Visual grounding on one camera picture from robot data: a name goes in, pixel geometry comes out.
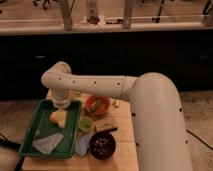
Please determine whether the orange red apple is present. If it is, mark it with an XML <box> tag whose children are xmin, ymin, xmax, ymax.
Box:
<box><xmin>50</xmin><ymin>112</ymin><xmax>58</xmax><ymax>124</ymax></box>

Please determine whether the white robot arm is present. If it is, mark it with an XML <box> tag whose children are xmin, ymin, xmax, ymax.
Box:
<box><xmin>41</xmin><ymin>61</ymin><xmax>193</xmax><ymax>171</ymax></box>

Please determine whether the green plastic tray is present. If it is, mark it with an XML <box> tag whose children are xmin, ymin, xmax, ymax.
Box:
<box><xmin>19</xmin><ymin>99</ymin><xmax>82</xmax><ymax>158</ymax></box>

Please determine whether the white cloth in tray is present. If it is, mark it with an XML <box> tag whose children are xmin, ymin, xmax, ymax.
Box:
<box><xmin>32</xmin><ymin>133</ymin><xmax>64</xmax><ymax>154</ymax></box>

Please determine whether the small green cup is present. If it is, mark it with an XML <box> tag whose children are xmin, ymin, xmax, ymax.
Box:
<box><xmin>79</xmin><ymin>117</ymin><xmax>93</xmax><ymax>133</ymax></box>

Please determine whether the light blue sponge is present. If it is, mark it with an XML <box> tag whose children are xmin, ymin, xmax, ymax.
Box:
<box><xmin>74</xmin><ymin>134</ymin><xmax>91</xmax><ymax>157</ymax></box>

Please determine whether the orange bowl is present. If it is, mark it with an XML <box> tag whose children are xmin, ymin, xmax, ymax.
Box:
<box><xmin>84</xmin><ymin>95</ymin><xmax>110</xmax><ymax>116</ymax></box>

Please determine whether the green vegetable in bowl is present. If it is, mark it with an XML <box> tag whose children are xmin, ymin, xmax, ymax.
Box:
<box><xmin>91</xmin><ymin>98</ymin><xmax>102</xmax><ymax>112</ymax></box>

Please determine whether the wooden brush block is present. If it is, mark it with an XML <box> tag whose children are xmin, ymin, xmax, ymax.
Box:
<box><xmin>95</xmin><ymin>122</ymin><xmax>118</xmax><ymax>132</ymax></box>

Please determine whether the dark bowl with nuts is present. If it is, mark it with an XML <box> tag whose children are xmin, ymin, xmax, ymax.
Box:
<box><xmin>89</xmin><ymin>132</ymin><xmax>116</xmax><ymax>160</ymax></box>

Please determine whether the black floor cable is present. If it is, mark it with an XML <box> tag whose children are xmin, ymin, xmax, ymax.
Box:
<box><xmin>185</xmin><ymin>129</ymin><xmax>213</xmax><ymax>151</ymax></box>

